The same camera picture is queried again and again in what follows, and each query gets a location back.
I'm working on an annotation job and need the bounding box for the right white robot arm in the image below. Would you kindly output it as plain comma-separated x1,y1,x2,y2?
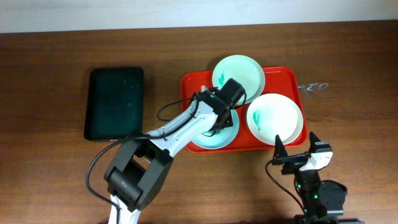
270,132,348,223

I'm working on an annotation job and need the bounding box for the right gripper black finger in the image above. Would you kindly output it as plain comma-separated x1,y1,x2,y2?
273,134,289,161
309,131,322,148

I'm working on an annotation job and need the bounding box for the pale green plate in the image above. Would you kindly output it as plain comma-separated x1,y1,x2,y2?
211,55,266,104

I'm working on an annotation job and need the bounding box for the black water tray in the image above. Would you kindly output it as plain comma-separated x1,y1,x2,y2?
83,67,144,141

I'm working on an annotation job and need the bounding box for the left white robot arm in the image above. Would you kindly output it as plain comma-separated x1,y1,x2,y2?
104,78,246,223

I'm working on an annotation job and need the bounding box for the white plate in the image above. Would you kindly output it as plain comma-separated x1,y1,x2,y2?
246,93,304,146

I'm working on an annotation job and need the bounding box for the light blue plate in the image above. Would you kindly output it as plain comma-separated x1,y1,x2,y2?
192,110,239,150

